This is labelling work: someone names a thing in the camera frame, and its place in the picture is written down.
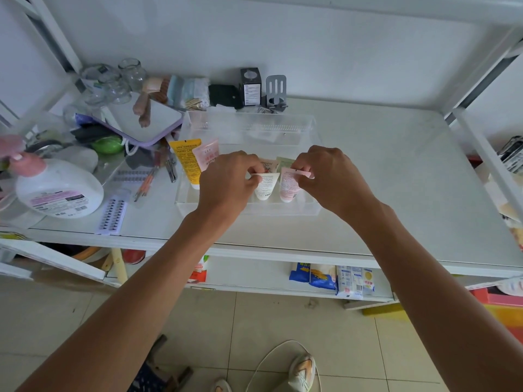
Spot red white packet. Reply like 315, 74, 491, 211
187, 255, 210, 284

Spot clear plastic organizer box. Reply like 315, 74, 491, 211
175, 110, 324, 217

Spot person's right forearm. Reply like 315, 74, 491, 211
347, 200, 523, 392

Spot black white patterned item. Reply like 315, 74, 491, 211
496, 135, 523, 175

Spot green round case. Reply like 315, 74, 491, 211
90, 135, 124, 156

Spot silver nail clipper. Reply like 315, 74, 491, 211
165, 152, 179, 183

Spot person's left hand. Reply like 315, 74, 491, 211
195, 150, 265, 220

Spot black pouch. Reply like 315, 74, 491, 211
208, 83, 243, 110

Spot white pump bottle pink top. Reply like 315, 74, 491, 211
0, 134, 105, 219

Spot purple framed mirror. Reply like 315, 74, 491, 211
75, 91, 185, 148

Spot false eyelash tray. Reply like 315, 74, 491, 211
96, 196, 130, 236
110, 169, 154, 184

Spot person's left forearm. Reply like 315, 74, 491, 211
16, 208, 246, 392

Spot small pink tube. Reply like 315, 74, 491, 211
192, 139, 220, 173

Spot wooden stool leg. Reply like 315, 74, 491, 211
101, 247, 129, 285

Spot orange handled makeup brushes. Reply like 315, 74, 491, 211
133, 165, 161, 203

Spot person's right shoe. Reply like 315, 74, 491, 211
288, 353, 316, 392

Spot pink white cream tube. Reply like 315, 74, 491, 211
279, 167, 314, 204

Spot blue yellow snack packet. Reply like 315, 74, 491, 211
289, 262, 338, 291

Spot white metal shelf rack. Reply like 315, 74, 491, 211
0, 0, 523, 311

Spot person's right hand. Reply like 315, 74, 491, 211
290, 145, 383, 226

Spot yellow hand cream tube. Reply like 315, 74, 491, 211
169, 139, 203, 191

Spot white blue tissue packet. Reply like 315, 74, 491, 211
335, 265, 375, 301

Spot light blue packet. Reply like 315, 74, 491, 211
167, 75, 185, 109

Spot clear glass jar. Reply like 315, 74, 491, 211
79, 63, 132, 107
118, 57, 148, 93

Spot grey metal holder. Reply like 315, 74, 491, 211
265, 74, 288, 111

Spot pink yellow plastic bins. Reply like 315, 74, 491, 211
470, 286, 523, 344

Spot black carton box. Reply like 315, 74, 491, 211
239, 67, 262, 108

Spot white cable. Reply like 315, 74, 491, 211
245, 339, 322, 392

